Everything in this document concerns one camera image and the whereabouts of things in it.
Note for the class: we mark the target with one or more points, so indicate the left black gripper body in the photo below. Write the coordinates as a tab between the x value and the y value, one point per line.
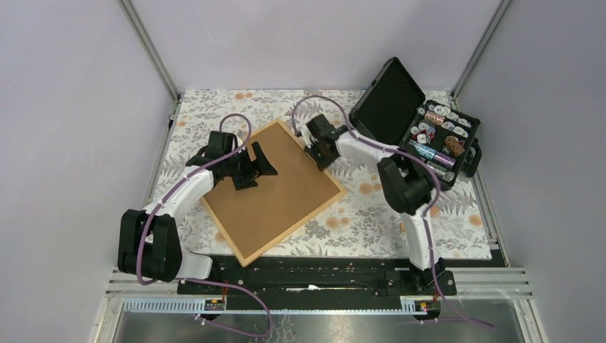
241	168

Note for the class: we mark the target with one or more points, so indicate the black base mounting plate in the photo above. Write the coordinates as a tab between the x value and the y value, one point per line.
383	276

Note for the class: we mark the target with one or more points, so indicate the small wooden block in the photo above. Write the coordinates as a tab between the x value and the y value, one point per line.
434	211

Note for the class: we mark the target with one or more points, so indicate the brown frame backing board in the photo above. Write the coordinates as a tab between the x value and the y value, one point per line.
284	199

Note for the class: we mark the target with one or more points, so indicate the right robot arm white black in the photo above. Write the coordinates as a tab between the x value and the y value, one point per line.
406	189

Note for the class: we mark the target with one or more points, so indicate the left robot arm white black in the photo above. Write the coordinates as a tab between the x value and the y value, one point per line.
149	244

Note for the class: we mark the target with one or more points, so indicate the open black chip case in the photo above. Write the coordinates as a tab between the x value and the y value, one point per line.
394	110

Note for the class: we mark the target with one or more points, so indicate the light wooden picture frame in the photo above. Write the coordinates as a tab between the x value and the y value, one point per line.
293	227

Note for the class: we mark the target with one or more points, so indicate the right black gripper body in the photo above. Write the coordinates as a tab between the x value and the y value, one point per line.
316	153

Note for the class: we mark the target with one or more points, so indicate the floral patterned table mat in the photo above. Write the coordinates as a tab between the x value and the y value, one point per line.
360	224

